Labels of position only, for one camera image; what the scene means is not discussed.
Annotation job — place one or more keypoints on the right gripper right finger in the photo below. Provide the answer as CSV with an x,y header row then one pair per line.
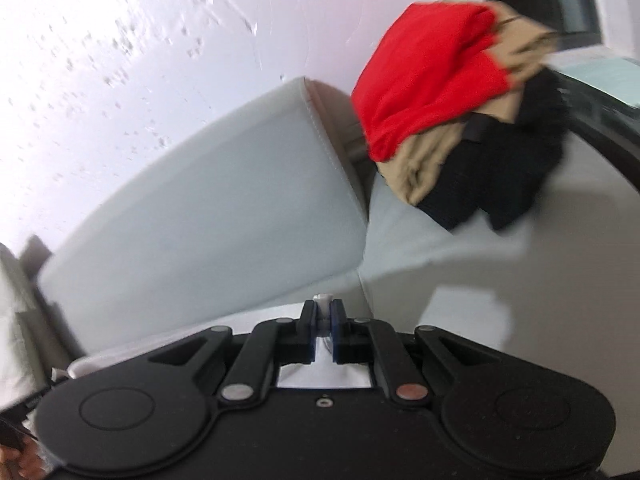
x,y
376,344

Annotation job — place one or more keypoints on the light green paper sheet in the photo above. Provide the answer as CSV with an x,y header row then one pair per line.
x,y
618,78

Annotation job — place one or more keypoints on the black folded garment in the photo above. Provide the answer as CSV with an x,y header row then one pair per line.
x,y
500,168

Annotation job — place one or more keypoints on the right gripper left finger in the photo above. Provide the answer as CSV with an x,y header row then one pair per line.
x,y
270,345

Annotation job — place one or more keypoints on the glass top side table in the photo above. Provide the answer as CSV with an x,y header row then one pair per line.
x,y
608,125

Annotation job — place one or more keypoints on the red folded garment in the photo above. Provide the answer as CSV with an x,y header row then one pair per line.
x,y
432,65

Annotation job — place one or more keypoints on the grey sofa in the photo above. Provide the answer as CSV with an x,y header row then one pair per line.
x,y
262,210

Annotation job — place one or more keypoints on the grey sofa cushion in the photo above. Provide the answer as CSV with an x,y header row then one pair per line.
x,y
30,347

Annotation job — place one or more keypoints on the tan folded garment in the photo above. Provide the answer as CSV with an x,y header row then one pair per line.
x,y
520,48

